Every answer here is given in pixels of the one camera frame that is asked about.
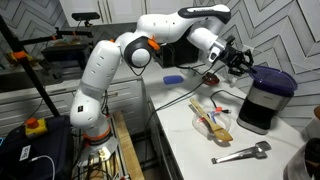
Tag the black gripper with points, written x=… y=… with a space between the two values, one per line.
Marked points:
x=235 y=59

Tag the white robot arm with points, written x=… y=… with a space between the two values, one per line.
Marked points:
x=199 y=25

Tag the black coffeemaker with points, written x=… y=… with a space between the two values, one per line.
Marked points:
x=260 y=106

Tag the light blue plastic lid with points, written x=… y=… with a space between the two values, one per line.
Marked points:
x=174 y=79

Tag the red and black bowl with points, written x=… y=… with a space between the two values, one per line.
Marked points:
x=210 y=79

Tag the black microwave oven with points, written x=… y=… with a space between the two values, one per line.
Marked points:
x=177 y=53

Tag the red spoon in packet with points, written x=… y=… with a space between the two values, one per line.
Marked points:
x=212 y=114

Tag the wooden spatula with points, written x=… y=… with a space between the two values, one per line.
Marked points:
x=217 y=130

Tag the metal tongs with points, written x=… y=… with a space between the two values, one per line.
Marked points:
x=258 y=151

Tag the wooden board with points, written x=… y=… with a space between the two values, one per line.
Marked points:
x=130 y=159

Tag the yellow emergency stop box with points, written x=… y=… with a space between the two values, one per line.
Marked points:
x=35 y=127

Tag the black camera on stand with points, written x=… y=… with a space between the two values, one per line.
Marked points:
x=85 y=16

